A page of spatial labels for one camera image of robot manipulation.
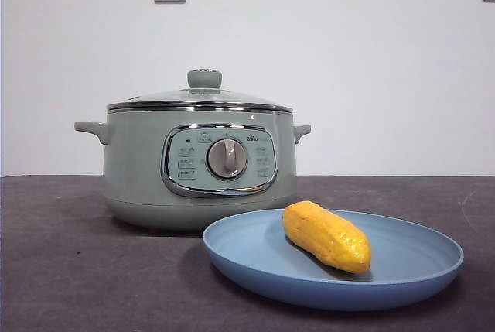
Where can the glass lid with green knob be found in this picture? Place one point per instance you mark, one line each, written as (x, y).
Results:
(205, 78)

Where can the yellow corn cob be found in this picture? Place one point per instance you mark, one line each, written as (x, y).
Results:
(325, 235)

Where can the green electric steamer pot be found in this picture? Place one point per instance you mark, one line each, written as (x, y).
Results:
(133, 165)

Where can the blue round plate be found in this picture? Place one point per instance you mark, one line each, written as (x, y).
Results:
(249, 254)

